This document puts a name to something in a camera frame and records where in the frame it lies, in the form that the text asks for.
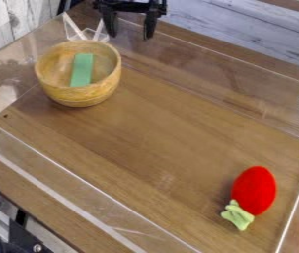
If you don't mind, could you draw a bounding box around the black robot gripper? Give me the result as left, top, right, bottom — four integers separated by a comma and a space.
93, 0, 168, 40

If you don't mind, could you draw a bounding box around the green rectangular block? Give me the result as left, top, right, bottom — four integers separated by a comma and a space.
70, 53, 94, 87

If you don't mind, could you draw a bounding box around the brown wooden bowl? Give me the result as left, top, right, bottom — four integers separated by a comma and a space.
35, 40, 122, 107

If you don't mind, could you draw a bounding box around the red plush strawberry toy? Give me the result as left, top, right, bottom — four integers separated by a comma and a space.
221, 166, 277, 231

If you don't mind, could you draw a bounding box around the clear acrylic corner bracket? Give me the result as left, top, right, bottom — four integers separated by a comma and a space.
62, 13, 110, 42

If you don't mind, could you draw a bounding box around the clear acrylic tray wall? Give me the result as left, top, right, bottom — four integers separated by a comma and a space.
0, 20, 299, 253

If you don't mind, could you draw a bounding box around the black clamp with cable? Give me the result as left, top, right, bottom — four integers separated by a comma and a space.
0, 216, 54, 253

